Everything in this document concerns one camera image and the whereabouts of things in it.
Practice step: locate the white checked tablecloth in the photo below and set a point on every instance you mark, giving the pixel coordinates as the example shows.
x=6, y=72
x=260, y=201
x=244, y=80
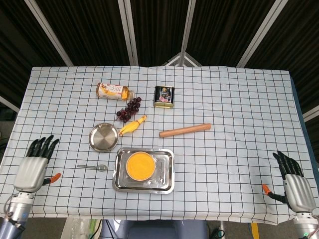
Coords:
x=224, y=161

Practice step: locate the bunch of dark red grapes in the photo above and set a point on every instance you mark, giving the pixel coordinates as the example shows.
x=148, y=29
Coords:
x=132, y=105

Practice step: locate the yellow rubber chicken toy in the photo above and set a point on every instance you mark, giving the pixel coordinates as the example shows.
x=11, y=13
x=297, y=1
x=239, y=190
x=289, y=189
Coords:
x=129, y=128

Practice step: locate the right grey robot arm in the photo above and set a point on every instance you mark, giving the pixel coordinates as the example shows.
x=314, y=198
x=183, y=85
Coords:
x=305, y=225

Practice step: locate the black luncheon meat can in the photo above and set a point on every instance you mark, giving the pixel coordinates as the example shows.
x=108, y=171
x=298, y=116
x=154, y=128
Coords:
x=163, y=95

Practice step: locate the rectangular stainless steel tray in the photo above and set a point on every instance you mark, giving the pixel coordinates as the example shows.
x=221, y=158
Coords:
x=164, y=179

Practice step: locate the black folding screen white frame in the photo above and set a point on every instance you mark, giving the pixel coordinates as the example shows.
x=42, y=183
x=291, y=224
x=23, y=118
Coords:
x=94, y=30

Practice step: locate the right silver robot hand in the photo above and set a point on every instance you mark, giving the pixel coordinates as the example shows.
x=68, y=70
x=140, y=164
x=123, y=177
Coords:
x=297, y=191

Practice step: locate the clear plastic bag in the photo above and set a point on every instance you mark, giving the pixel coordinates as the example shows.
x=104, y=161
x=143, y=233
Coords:
x=79, y=227

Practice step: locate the tea bottle with orange label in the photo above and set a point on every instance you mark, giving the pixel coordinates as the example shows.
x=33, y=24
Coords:
x=112, y=90

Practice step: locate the round stainless steel plate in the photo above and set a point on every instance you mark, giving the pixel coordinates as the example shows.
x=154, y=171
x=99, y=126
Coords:
x=103, y=137

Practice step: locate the dark blue under cloth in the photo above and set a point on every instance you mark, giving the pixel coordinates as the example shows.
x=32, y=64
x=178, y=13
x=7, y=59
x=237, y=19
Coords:
x=297, y=99

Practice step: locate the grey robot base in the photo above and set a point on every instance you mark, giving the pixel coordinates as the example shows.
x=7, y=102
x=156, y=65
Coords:
x=162, y=230

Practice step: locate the wooden rolling pin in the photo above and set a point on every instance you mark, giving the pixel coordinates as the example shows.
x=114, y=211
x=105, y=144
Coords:
x=184, y=130

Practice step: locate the small metal spoon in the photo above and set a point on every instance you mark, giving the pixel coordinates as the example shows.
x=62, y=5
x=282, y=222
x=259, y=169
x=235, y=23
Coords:
x=101, y=167

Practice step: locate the white triangular metal frame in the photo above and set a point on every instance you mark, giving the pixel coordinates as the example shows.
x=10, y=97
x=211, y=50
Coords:
x=183, y=59

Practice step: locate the white bowl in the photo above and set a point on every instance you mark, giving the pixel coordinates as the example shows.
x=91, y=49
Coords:
x=139, y=177

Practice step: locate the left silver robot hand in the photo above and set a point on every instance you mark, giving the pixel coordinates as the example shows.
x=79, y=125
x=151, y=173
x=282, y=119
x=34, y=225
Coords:
x=30, y=171

